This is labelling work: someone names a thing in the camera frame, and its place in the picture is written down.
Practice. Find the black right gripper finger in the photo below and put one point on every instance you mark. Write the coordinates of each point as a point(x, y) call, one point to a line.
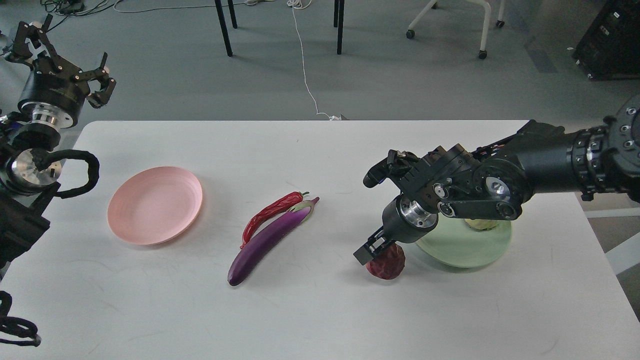
point(377, 250)

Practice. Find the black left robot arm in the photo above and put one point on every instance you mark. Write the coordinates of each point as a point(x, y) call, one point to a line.
point(33, 170)

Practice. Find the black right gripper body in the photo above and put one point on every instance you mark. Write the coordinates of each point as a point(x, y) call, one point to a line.
point(405, 221)

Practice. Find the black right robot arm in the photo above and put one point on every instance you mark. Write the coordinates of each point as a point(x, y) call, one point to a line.
point(493, 181)

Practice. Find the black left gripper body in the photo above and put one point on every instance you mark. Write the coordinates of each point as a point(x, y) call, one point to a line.
point(49, 92)

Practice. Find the purple eggplant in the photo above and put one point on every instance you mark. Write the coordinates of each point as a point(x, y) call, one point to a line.
point(265, 240)

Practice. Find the white wheeled chair base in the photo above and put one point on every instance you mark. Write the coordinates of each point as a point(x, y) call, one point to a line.
point(469, 29)

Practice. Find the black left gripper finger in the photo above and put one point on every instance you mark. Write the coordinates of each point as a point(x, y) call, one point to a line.
point(28, 45)
point(100, 97)

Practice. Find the red pomegranate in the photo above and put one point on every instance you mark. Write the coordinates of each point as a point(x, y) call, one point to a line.
point(388, 265)

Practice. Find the pink plate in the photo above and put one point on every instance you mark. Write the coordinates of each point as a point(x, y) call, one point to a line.
point(155, 205)

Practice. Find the black equipment cabinet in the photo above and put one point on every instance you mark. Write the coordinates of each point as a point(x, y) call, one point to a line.
point(610, 48)

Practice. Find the green yellow fruit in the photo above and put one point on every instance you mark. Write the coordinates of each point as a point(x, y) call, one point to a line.
point(481, 224)

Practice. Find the black table leg pair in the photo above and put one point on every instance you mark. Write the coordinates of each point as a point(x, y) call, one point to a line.
point(338, 23)

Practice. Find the red chili pepper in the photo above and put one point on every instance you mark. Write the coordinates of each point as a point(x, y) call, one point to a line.
point(270, 211)

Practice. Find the green plate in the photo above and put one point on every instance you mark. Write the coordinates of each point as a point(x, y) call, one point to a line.
point(456, 243)

